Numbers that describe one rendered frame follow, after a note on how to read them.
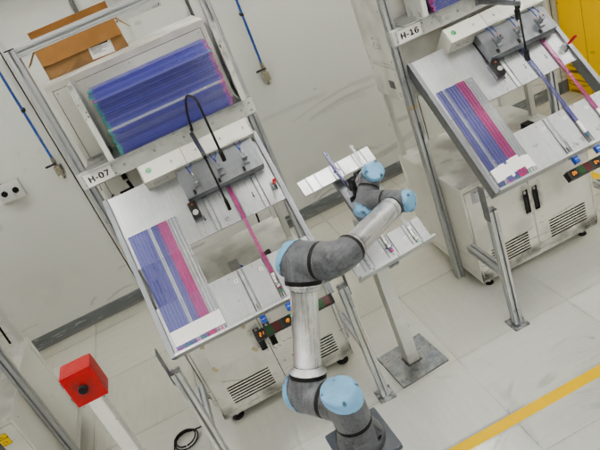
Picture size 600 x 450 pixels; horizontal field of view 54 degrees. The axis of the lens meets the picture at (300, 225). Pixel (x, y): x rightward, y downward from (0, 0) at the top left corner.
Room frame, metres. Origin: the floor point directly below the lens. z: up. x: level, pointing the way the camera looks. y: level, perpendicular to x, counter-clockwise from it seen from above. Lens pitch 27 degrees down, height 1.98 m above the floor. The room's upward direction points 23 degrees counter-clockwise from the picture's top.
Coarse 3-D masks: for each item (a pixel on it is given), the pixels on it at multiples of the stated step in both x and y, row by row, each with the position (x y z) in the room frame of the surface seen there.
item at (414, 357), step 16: (384, 272) 2.11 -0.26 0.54; (384, 288) 2.10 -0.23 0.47; (384, 304) 2.15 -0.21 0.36; (400, 304) 2.11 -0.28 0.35; (400, 320) 2.11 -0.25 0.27; (400, 336) 2.10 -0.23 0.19; (416, 336) 2.27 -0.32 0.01; (400, 352) 2.21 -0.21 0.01; (416, 352) 2.11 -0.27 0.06; (432, 352) 2.12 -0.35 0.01; (400, 368) 2.11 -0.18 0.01; (416, 368) 2.07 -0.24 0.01; (432, 368) 2.03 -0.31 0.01; (400, 384) 2.02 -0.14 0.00
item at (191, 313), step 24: (144, 240) 2.20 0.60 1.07; (168, 240) 2.18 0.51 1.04; (144, 264) 2.13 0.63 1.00; (168, 264) 2.11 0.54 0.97; (192, 264) 2.10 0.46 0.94; (168, 288) 2.05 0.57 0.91; (192, 288) 2.03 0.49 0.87; (168, 312) 1.99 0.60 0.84; (192, 312) 1.97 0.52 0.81; (216, 312) 1.95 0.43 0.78; (192, 336) 1.91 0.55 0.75
